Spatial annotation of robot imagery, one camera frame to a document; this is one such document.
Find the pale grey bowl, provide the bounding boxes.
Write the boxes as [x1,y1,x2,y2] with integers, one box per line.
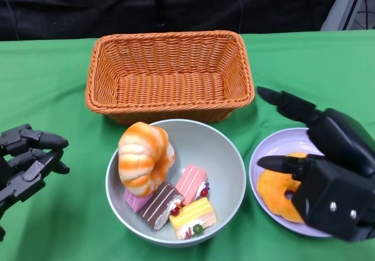
[105,118,246,248]

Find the yellow donut bread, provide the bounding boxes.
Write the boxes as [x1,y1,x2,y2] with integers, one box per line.
[257,152,308,224]

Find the black backdrop cloth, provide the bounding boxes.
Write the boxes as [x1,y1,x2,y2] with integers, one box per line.
[0,0,346,42]

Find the brown chocolate toy cake slice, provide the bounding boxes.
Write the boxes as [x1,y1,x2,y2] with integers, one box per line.
[138,181,185,231]

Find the yellow toy cake slice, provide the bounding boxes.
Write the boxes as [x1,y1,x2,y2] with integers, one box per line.
[169,197,218,241]

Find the grey metal frame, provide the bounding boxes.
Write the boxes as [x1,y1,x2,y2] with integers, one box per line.
[319,0,375,31]

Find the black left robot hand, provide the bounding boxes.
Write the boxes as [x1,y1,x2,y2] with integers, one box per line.
[0,123,70,242]

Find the lavender plate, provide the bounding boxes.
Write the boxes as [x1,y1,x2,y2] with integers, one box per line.
[248,127,335,238]

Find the pink toy cake slice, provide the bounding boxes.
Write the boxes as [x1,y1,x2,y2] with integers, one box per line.
[175,164,210,205]

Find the thin cable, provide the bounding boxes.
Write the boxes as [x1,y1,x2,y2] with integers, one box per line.
[0,0,21,41]
[233,0,244,35]

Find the black stand pole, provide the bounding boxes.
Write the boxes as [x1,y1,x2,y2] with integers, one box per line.
[155,0,165,28]

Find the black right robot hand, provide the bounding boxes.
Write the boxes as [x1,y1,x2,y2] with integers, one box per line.
[257,86,375,243]

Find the orange striped toy pumpkin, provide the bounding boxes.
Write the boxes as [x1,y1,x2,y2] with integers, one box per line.
[118,122,176,198]

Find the orange wicker basket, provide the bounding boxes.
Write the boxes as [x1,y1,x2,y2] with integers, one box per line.
[84,30,255,126]

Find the green tablecloth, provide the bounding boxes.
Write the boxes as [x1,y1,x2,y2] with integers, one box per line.
[0,29,375,261]

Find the magenta toy cake slice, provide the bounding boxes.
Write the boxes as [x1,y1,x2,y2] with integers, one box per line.
[123,188,153,213]

